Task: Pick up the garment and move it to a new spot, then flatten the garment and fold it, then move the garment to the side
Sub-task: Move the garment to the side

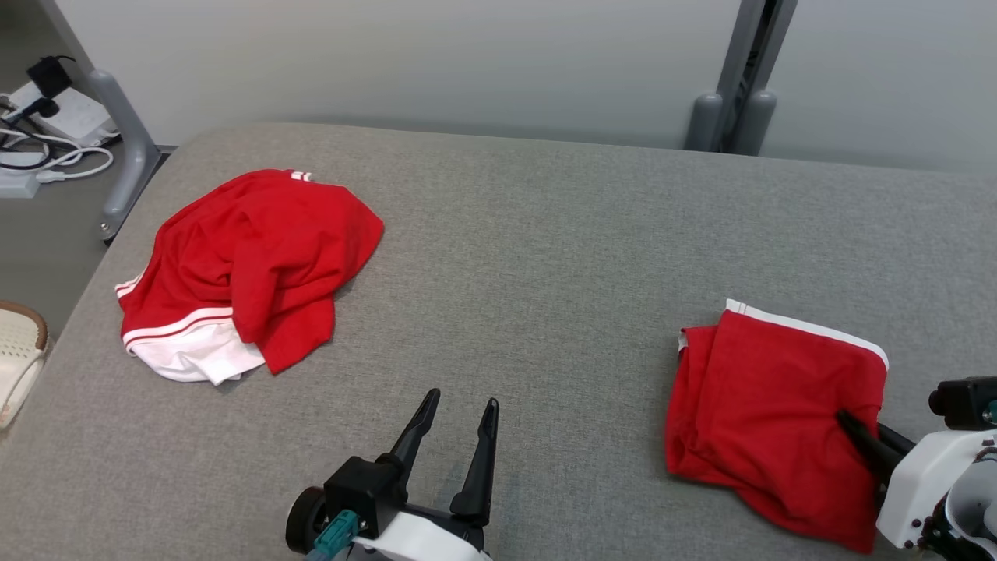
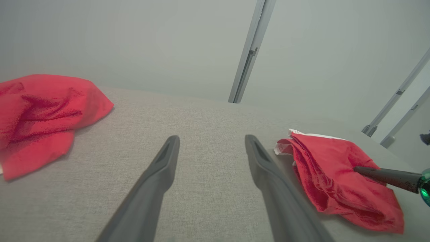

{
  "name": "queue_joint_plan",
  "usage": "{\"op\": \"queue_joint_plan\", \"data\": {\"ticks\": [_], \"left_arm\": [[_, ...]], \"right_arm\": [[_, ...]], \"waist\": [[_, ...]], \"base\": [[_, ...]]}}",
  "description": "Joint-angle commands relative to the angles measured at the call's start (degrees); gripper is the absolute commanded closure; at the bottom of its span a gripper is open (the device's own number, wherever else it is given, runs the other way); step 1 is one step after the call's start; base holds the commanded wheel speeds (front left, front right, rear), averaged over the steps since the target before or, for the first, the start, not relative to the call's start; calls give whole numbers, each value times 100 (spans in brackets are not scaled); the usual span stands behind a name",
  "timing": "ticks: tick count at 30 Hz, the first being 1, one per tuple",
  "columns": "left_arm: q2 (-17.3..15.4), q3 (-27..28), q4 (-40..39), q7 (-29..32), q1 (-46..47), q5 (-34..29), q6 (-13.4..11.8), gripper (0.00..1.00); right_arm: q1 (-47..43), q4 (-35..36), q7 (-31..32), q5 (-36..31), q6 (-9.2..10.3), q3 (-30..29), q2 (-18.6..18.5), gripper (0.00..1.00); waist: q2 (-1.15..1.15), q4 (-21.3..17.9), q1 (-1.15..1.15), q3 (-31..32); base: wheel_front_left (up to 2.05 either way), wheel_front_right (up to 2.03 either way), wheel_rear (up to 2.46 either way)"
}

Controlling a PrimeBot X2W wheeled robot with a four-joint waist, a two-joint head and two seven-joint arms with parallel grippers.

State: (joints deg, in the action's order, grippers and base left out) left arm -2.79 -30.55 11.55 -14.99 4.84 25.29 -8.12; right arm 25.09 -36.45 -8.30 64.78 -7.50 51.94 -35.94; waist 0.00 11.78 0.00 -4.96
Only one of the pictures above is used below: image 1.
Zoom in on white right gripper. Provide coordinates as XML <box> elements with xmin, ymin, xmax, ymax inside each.
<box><xmin>835</xmin><ymin>410</ymin><xmax>997</xmax><ymax>550</ymax></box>

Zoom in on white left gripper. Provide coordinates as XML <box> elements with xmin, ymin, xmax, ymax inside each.
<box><xmin>351</xmin><ymin>387</ymin><xmax>501</xmax><ymax>561</ymax></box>

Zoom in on red shorts with white trim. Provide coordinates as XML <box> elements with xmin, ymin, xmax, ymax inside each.
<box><xmin>664</xmin><ymin>299</ymin><xmax>890</xmax><ymax>555</ymax></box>

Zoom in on red jersey with white stripes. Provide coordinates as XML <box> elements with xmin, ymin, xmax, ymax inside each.
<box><xmin>115</xmin><ymin>168</ymin><xmax>386</xmax><ymax>387</ymax></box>

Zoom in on grey partition support leg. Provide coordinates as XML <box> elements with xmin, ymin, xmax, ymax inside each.
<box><xmin>39</xmin><ymin>0</ymin><xmax>162</xmax><ymax>244</ymax></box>

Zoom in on white laundry basket brown rim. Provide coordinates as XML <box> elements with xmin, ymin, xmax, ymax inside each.
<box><xmin>0</xmin><ymin>300</ymin><xmax>51</xmax><ymax>431</ymax></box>

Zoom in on flat white power strip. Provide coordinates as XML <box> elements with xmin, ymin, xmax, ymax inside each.
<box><xmin>0</xmin><ymin>170</ymin><xmax>40</xmax><ymax>199</ymax></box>

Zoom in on black power adapter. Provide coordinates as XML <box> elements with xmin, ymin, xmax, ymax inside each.
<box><xmin>27</xmin><ymin>55</ymin><xmax>76</xmax><ymax>98</ymax></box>

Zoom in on black left cable teal connector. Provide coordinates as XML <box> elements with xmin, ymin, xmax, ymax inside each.
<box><xmin>305</xmin><ymin>510</ymin><xmax>361</xmax><ymax>561</ymax></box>

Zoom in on grey partition post with feet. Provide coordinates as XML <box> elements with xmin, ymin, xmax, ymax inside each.
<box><xmin>685</xmin><ymin>0</ymin><xmax>799</xmax><ymax>157</ymax></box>

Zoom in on white power cable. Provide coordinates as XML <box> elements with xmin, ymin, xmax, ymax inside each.
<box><xmin>0</xmin><ymin>125</ymin><xmax>115</xmax><ymax>185</ymax></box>

